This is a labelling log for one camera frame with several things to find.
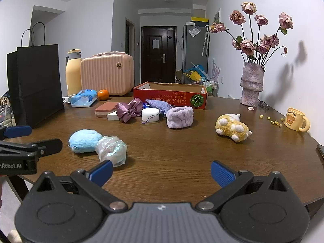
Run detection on purple ceramic vase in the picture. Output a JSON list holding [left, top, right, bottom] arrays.
[[240, 62, 266, 107]]

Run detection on yellow thermos jug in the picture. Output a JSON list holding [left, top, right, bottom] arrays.
[[65, 49, 83, 97]]

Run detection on white wire cart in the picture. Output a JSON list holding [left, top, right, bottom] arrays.
[[200, 77, 218, 97]]

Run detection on red cardboard box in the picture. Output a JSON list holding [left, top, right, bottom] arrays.
[[133, 82, 208, 110]]

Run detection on scattered yellow crumbs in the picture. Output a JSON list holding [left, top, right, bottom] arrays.
[[258, 115, 284, 128]]

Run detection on dried pink roses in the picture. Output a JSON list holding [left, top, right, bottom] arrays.
[[210, 2, 294, 65]]

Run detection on yellow plush toy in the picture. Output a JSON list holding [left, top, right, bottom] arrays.
[[215, 114, 252, 142]]

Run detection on brown cardboard carton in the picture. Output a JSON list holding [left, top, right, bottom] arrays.
[[175, 68, 189, 83]]

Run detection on yellow bear mug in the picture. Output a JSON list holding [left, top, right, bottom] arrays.
[[283, 108, 310, 132]]

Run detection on plastic wrapped bundle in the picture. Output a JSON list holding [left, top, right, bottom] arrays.
[[95, 136, 127, 167]]

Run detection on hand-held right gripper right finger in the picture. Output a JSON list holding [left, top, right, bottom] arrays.
[[196, 160, 294, 212]]

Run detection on pile of blue yellow bags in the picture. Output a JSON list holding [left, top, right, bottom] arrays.
[[183, 62, 210, 81]]

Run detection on grey refrigerator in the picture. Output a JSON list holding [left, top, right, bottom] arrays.
[[183, 21, 209, 74]]

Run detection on blue plush puff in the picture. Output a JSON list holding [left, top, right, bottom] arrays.
[[68, 130, 103, 154]]

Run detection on dark entrance door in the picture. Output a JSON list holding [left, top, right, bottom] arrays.
[[141, 26, 177, 83]]

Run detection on lavender woven pouch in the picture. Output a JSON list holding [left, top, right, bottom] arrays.
[[143, 99, 169, 125]]

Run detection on pink ribbed suitcase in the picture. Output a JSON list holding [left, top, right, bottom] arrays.
[[80, 52, 134, 97]]

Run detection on purple satin scrunchie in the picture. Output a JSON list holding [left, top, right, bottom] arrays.
[[115, 98, 147, 124]]

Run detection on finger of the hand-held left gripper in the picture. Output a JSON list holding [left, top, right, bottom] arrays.
[[0, 138, 63, 158], [0, 125, 32, 140]]

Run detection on folded clear umbrella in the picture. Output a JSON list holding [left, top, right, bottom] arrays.
[[202, 26, 210, 56]]

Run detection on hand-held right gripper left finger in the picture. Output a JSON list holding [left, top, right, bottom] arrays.
[[32, 160, 128, 213]]

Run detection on rattan ball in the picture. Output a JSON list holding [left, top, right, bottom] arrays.
[[0, 91, 12, 108]]

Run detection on purple wall decoration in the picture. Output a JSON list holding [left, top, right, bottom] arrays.
[[211, 58, 221, 81]]

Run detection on lavender fluffy headband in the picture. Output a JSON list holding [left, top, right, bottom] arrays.
[[166, 106, 194, 129]]

